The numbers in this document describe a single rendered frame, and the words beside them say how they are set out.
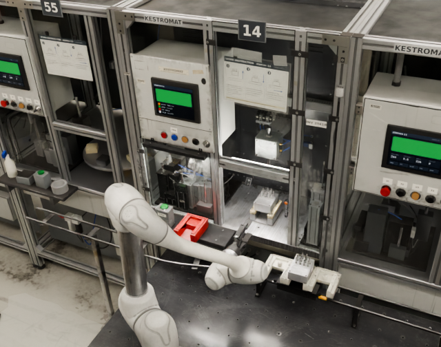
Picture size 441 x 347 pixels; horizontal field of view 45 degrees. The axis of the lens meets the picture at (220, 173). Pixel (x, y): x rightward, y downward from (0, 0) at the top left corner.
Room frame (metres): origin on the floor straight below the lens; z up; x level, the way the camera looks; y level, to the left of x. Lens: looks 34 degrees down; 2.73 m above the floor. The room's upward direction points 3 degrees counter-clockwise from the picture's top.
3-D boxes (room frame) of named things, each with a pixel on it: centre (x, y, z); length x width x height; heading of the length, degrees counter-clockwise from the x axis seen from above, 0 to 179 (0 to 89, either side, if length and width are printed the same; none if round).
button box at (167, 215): (2.25, 0.30, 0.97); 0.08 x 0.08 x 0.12; 63
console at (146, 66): (2.40, 0.16, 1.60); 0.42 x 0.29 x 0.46; 63
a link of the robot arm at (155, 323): (1.55, 0.31, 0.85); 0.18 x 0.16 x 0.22; 32
